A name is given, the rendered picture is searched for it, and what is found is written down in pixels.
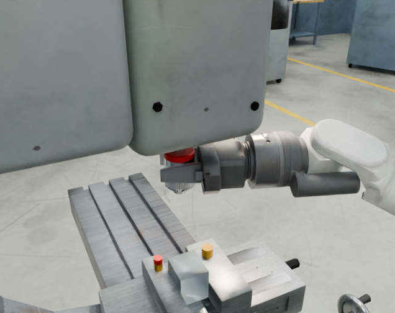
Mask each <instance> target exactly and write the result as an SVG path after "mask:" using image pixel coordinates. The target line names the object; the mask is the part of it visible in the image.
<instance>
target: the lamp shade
mask: <svg viewBox="0 0 395 313"><path fill-rule="evenodd" d="M288 20H289V6H288V0H273V9H272V17H271V30H279V29H286V28H288Z"/></svg>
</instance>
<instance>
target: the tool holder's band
mask: <svg viewBox="0 0 395 313"><path fill-rule="evenodd" d="M164 158H165V159H166V160H168V161H170V162H174V163H183V162H187V161H190V160H192V159H193V158H194V148H193V147H191V148H187V149H186V151H185V152H182V153H175V152H169V153H164Z"/></svg>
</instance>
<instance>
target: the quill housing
mask: <svg viewBox="0 0 395 313"><path fill-rule="evenodd" d="M122 2H123V10H124V24H125V39H126V47H127V61H128V70H129V84H130V99H131V107H132V122H133V130H134V131H133V137H132V140H131V141H130V143H129V144H128V146H129V147H130V148H131V149H132V150H133V151H135V152H136V153H138V154H139V155H143V156H145V157H148V156H155V155H160V154H164V153H169V152H174V151H177V150H182V149H186V148H191V147H196V146H200V145H205V144H208V143H214V142H219V141H222V140H227V139H231V138H236V137H241V136H245V135H249V134H252V133H254V131H256V130H257V129H258V128H259V127H260V125H261V123H262V120H263V114H264V106H265V91H266V77H267V69H268V54H269V46H270V32H271V17H272V9H273V0H122Z"/></svg>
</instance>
